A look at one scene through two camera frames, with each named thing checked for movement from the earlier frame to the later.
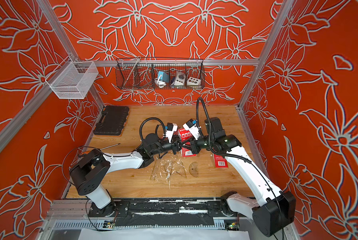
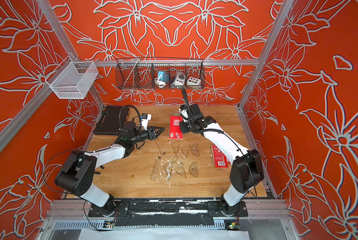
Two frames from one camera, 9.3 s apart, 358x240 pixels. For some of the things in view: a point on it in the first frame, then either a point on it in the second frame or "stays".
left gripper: [175, 148] -> [151, 133]
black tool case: [112, 120] stays
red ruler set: [183, 135] -> [225, 162]
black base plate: [163, 212] stays
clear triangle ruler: [180, 170] stays
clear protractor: [193, 169] stays
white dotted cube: [192, 81] stays
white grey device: [180, 79] stays
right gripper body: [204, 142] -> [188, 126]
